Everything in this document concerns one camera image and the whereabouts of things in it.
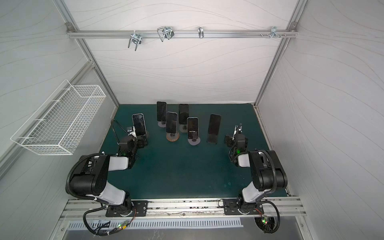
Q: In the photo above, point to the purple phone stand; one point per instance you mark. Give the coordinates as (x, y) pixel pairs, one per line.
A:
(194, 142)

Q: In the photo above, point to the pink-edged phone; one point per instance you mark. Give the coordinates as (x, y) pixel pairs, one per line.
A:
(171, 122)

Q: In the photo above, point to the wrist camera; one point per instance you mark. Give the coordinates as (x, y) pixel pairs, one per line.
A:
(131, 131)
(238, 130)

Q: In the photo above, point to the small metal ring clamp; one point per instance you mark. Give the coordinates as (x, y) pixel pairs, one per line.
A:
(201, 32)

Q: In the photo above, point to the wooden base phone stand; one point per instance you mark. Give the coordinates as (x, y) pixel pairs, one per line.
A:
(172, 137)

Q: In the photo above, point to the silver-edged phone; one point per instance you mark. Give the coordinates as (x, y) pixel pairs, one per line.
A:
(193, 128)

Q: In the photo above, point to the aluminium crossbar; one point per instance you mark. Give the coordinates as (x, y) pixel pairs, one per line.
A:
(179, 34)

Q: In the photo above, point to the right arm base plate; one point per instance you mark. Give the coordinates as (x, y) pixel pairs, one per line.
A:
(232, 207)

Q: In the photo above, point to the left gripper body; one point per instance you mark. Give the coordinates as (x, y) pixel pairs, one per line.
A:
(141, 141)

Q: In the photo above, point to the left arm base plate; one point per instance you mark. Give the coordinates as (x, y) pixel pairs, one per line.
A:
(134, 208)

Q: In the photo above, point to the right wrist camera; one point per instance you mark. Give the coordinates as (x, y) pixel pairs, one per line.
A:
(238, 130)

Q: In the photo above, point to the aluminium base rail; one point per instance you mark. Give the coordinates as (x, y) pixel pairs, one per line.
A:
(185, 208)

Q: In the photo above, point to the back left phone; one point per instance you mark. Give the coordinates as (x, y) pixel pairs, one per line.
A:
(161, 111)

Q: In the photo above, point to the metal U-bolt clamp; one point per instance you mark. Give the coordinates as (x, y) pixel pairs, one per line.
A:
(135, 40)

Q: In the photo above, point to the grey round stand back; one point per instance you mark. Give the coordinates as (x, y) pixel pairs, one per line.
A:
(183, 128)

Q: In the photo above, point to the white-edged phone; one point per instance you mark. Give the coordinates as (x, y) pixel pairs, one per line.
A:
(139, 124)

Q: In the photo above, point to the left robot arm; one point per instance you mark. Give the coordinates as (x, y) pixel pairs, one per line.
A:
(88, 178)

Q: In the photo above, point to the metal bracket clamp right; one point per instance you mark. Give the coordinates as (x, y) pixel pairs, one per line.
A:
(273, 34)

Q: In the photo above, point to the metal hook clamp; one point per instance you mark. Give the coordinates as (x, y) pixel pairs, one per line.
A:
(165, 32)

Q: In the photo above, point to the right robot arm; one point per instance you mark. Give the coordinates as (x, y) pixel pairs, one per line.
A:
(267, 172)

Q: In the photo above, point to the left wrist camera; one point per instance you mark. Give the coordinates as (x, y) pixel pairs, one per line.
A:
(131, 131)

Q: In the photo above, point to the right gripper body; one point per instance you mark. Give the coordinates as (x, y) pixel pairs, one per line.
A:
(229, 140)

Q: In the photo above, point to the black phone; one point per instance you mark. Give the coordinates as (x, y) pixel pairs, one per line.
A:
(214, 124)

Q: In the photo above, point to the white slotted cable duct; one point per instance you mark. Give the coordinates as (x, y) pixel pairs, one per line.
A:
(148, 224)

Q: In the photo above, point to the white wire basket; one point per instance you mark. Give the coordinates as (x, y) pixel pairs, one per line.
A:
(58, 125)

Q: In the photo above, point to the back right dark phone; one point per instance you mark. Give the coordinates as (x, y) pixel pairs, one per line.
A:
(183, 113)

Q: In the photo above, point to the black folding phone stand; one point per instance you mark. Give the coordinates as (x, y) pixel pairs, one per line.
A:
(213, 139)

